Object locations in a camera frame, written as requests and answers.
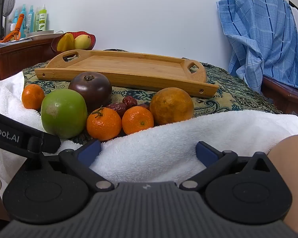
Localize blue checked cloth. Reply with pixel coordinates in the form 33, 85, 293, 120
216, 0, 298, 95

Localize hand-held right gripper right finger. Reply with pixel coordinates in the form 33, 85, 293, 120
179, 141, 279, 192

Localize brown wooden chair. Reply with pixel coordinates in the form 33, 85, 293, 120
261, 75, 298, 117

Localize person's right leg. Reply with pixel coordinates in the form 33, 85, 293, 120
267, 134, 298, 236

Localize orange handled tool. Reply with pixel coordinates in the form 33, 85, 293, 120
0, 13, 26, 43

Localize green apple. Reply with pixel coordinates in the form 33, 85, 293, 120
41, 89, 88, 139

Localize brown wooden cabinet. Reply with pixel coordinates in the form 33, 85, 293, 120
0, 37, 63, 82

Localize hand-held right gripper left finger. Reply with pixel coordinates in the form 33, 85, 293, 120
25, 139, 115, 192

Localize white towel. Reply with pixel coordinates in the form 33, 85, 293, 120
0, 72, 298, 187

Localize red fruit bowl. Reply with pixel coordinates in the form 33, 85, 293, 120
51, 32, 97, 54

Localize light blue bottle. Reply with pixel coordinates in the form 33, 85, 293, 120
27, 5, 35, 33
20, 4, 28, 33

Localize yellow starfruit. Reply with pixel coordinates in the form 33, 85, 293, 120
56, 33, 75, 51

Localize dark purple round fruit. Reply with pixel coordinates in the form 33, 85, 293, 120
68, 71, 113, 112

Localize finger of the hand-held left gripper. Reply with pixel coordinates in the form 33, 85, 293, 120
27, 133, 62, 157

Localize large mottled orange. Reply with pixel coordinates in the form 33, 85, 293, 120
149, 87, 194, 126

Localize blue spray bottle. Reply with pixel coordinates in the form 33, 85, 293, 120
12, 9, 20, 31

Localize white hanging cloth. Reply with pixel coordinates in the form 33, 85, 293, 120
289, 4, 298, 45

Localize white flat tray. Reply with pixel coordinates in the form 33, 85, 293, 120
25, 29, 55, 40

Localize wooden serving tray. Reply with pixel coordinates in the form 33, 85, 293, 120
35, 50, 219, 99

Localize yellow mango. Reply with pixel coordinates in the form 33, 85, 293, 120
74, 35, 92, 50

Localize mandarin with green stem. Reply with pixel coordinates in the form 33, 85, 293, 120
86, 106, 122, 141

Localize small orange mandarin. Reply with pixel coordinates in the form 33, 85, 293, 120
21, 84, 45, 111
122, 106, 155, 136

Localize green label bottle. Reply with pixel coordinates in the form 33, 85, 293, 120
38, 4, 47, 32

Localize round mesh swatter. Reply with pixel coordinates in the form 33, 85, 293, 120
2, 0, 17, 21

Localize blue patterned paisley cloth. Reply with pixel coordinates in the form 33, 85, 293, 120
22, 49, 284, 146

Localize stack of papers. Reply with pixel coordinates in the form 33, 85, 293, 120
0, 37, 33, 51

